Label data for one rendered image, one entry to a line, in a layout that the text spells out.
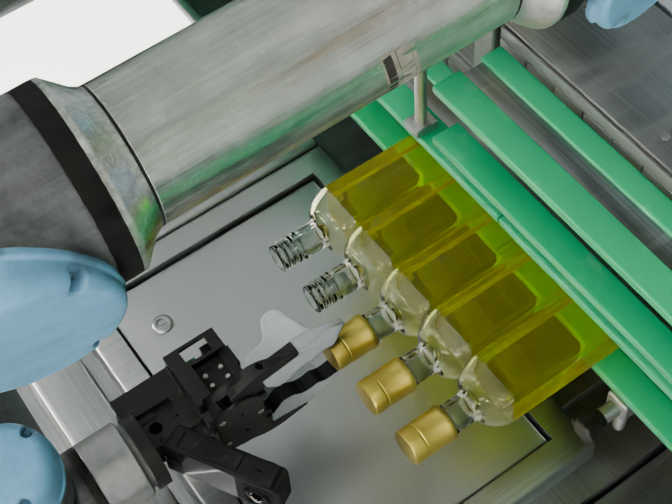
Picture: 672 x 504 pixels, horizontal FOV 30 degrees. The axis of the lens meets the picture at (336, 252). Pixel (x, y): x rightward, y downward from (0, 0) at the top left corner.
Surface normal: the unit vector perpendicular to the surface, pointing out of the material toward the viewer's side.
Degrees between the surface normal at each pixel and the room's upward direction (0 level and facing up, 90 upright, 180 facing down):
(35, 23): 90
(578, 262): 90
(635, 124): 90
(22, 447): 89
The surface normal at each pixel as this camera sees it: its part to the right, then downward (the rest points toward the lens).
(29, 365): 0.45, 0.81
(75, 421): -0.06, -0.55
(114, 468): 0.21, -0.19
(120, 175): 0.81, -0.29
